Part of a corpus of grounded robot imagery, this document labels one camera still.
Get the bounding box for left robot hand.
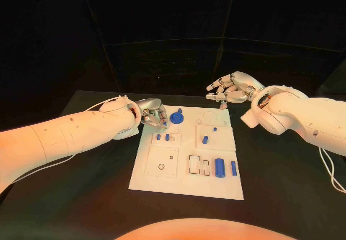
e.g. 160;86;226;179
134;98;169;130

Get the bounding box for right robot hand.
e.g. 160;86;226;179
205;71;267;111

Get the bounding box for white task board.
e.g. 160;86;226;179
128;105;245;201

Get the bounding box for blue gear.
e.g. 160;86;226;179
169;112;186;125

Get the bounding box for thick long blue cylinder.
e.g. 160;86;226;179
213;158;226;179

